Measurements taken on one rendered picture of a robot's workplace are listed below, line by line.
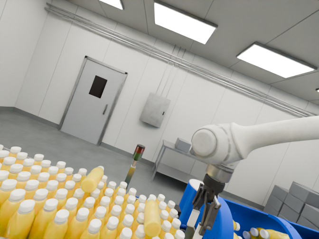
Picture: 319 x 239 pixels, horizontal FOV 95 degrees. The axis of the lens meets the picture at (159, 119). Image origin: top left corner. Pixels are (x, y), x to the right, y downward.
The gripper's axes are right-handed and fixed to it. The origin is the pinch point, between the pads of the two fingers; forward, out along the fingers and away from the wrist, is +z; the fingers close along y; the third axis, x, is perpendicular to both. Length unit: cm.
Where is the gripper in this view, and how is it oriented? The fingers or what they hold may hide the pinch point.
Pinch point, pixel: (195, 226)
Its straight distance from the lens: 70.6
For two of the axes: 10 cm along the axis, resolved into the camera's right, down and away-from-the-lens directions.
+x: -9.3, -3.6, -1.2
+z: -3.7, 9.3, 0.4
